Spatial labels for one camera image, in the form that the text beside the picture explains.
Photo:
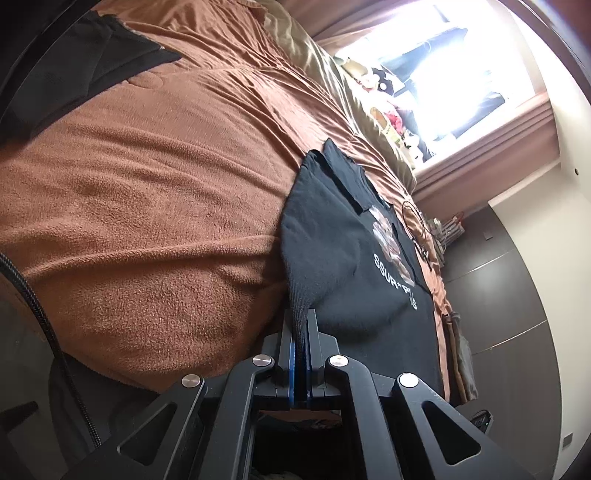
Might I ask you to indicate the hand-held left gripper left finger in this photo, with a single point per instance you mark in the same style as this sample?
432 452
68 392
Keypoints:
289 369

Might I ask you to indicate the striped shopping bag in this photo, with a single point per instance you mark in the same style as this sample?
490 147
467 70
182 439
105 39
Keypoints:
450 228

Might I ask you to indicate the pile of toys and clothes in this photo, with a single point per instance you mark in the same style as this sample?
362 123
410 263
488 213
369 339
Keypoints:
397 124

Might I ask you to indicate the folded grey clothes stack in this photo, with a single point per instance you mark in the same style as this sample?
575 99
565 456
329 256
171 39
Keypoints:
464 360

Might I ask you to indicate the pink curtain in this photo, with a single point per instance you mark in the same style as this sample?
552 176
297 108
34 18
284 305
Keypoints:
498 152

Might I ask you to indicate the window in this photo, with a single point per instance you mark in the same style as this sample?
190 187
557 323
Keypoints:
461 55

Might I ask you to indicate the beige duvet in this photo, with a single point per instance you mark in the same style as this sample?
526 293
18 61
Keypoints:
332 78

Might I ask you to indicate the folded black clothes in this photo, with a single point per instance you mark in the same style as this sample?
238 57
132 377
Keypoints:
92 60

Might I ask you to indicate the brown bed blanket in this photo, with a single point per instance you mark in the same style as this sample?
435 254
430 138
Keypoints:
138 207

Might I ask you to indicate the black white plush toy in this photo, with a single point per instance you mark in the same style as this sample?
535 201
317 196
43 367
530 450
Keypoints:
381 81

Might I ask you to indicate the black printed t-shirt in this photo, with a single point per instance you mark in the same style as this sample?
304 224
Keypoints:
351 277

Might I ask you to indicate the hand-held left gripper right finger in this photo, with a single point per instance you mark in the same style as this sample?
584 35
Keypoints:
310 369

